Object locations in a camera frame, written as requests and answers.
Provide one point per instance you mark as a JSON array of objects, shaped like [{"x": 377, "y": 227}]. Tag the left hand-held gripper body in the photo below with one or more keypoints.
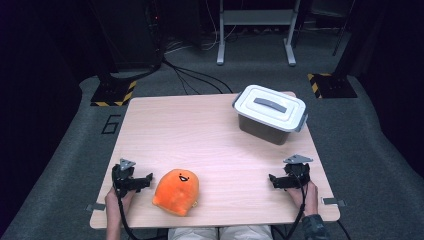
[{"x": 122, "y": 178}]

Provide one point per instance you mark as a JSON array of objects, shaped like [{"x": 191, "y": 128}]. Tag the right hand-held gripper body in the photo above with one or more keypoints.
[{"x": 298, "y": 173}]

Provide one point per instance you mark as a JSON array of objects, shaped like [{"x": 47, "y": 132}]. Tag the orange plush toy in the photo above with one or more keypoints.
[{"x": 176, "y": 191}]

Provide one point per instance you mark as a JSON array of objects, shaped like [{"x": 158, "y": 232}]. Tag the brown translucent storage box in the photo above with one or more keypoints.
[{"x": 261, "y": 128}]

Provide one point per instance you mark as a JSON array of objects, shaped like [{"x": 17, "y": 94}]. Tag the person's left hand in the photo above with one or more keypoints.
[{"x": 111, "y": 201}]

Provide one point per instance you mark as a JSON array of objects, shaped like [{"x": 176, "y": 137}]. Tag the person's right hand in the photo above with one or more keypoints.
[{"x": 311, "y": 200}]

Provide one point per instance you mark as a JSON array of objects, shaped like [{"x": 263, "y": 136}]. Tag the person's right leg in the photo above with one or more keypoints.
[{"x": 246, "y": 232}]

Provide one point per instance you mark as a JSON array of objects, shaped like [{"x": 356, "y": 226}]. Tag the person's leg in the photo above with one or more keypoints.
[
  {"x": 246, "y": 232},
  {"x": 193, "y": 233}
]

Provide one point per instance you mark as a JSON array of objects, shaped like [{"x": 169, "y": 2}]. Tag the person's left leg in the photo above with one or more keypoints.
[{"x": 193, "y": 233}]

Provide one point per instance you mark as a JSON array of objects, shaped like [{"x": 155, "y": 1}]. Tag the black stand with hazard tape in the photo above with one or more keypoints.
[
  {"x": 333, "y": 86},
  {"x": 113, "y": 91}
]

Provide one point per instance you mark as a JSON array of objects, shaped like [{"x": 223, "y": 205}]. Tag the dark computer cabinet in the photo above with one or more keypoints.
[{"x": 136, "y": 33}]

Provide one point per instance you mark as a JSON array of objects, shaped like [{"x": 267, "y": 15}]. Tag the thin black pole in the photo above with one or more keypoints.
[{"x": 342, "y": 30}]

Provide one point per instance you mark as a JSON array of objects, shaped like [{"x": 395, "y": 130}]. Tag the grey metal table bracket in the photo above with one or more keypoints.
[
  {"x": 333, "y": 201},
  {"x": 96, "y": 207}
]

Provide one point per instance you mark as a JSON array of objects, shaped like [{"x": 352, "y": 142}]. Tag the white metal stand frame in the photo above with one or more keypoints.
[{"x": 255, "y": 16}]

